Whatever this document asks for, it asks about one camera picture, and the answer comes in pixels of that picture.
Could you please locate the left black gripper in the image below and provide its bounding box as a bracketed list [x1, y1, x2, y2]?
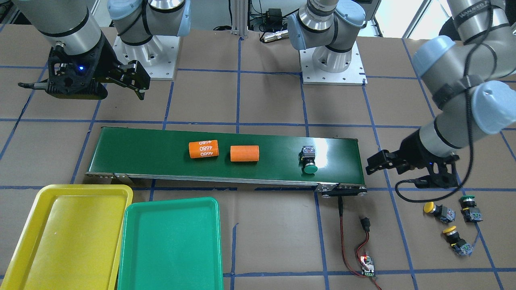
[366, 130, 459, 189]

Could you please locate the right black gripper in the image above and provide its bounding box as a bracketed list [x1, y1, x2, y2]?
[18, 36, 151, 100]

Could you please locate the yellow push button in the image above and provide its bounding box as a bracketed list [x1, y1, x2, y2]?
[423, 202, 456, 224]
[442, 226, 474, 256]

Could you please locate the green push button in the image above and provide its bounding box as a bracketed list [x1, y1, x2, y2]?
[299, 146, 318, 174]
[459, 195, 483, 223]

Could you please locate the orange cylinder with 4680 label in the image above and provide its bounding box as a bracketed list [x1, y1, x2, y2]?
[188, 140, 219, 159]

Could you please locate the plain orange cylinder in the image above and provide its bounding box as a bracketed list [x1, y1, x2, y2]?
[230, 145, 260, 162]

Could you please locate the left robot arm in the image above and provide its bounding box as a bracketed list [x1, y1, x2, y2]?
[287, 0, 515, 189]

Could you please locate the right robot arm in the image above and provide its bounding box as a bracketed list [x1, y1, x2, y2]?
[14, 0, 191, 100]

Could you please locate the green conveyor belt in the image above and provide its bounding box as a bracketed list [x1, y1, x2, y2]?
[85, 127, 367, 197]

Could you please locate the small controller circuit board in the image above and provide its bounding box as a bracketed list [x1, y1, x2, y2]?
[359, 255, 376, 278]

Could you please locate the yellow plastic tray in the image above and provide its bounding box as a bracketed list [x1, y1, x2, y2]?
[1, 184, 133, 290]

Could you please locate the green plastic tray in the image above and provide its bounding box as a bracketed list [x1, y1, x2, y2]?
[117, 197, 224, 290]

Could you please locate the black power adapter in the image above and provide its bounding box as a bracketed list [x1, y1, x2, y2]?
[265, 8, 283, 26]

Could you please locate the red black power cable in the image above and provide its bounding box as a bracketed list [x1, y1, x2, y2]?
[337, 195, 381, 290]

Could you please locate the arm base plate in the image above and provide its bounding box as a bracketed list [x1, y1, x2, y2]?
[113, 35, 182, 81]
[299, 42, 368, 86]

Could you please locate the aluminium frame post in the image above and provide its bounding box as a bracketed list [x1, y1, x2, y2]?
[229, 0, 250, 39]

